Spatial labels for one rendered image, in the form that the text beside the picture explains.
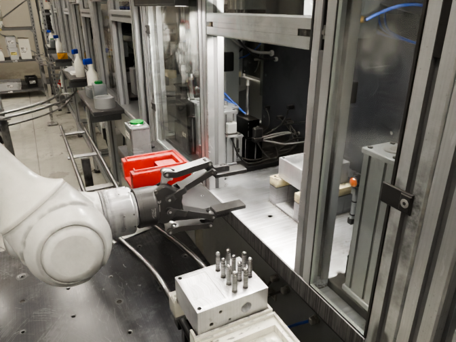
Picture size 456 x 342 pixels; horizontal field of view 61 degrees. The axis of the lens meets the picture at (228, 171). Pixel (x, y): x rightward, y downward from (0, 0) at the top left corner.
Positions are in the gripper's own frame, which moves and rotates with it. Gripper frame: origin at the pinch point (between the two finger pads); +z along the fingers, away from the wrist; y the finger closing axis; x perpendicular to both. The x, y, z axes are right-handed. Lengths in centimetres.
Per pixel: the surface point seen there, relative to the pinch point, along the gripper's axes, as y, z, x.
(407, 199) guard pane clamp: 14.9, 2.8, -38.4
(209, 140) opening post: 4.4, 3.2, 18.6
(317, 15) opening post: 33.8, 3.0, -19.2
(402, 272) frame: 5.3, 3.2, -39.4
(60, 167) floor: -103, -25, 295
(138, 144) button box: -2.9, -8.8, 43.1
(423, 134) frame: 22.2, 3.9, -37.8
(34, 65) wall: -71, -28, 749
